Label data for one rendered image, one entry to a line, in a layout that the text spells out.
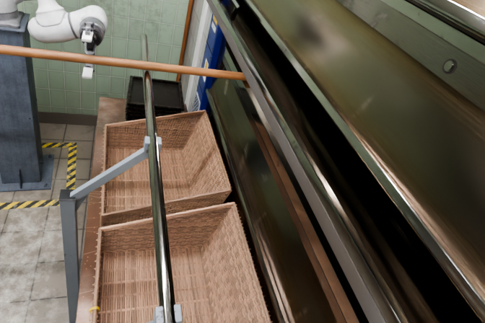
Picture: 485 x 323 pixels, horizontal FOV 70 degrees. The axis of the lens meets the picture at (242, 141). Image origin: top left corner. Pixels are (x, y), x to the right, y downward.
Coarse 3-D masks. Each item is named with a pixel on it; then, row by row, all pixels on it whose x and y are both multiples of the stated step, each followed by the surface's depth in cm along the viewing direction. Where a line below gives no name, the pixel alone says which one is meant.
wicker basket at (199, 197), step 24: (144, 120) 167; (168, 120) 171; (192, 120) 175; (120, 144) 172; (168, 144) 180; (192, 144) 176; (216, 144) 153; (144, 168) 167; (168, 168) 172; (192, 168) 169; (216, 168) 148; (120, 192) 152; (144, 192) 156; (168, 192) 159; (192, 192) 162; (216, 192) 132; (120, 216) 127; (144, 216) 130
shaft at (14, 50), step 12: (0, 48) 106; (12, 48) 107; (24, 48) 108; (36, 48) 110; (60, 60) 113; (72, 60) 113; (84, 60) 114; (96, 60) 116; (108, 60) 117; (120, 60) 118; (132, 60) 120; (168, 72) 125; (180, 72) 126; (192, 72) 127; (204, 72) 128; (216, 72) 130; (228, 72) 132; (240, 72) 134
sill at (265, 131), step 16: (224, 48) 159; (240, 80) 137; (256, 112) 120; (272, 144) 107; (272, 160) 107; (288, 176) 97; (288, 192) 96; (304, 208) 88; (304, 224) 88; (320, 240) 81; (320, 256) 80; (336, 272) 75; (336, 288) 74; (352, 304) 70; (352, 320) 69
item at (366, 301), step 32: (224, 0) 136; (224, 32) 109; (256, 32) 119; (288, 64) 106; (256, 96) 82; (288, 96) 86; (320, 128) 79; (288, 160) 66; (320, 160) 67; (352, 160) 73; (352, 192) 63; (384, 192) 68; (320, 224) 55; (384, 224) 59; (384, 256) 52; (416, 256) 56; (352, 288) 47; (416, 288) 49; (448, 288) 53; (384, 320) 42; (416, 320) 45; (448, 320) 47; (480, 320) 50
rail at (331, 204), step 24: (216, 0) 123; (240, 48) 96; (264, 96) 79; (288, 120) 70; (312, 168) 60; (336, 216) 52; (360, 240) 49; (360, 264) 47; (384, 288) 44; (384, 312) 42
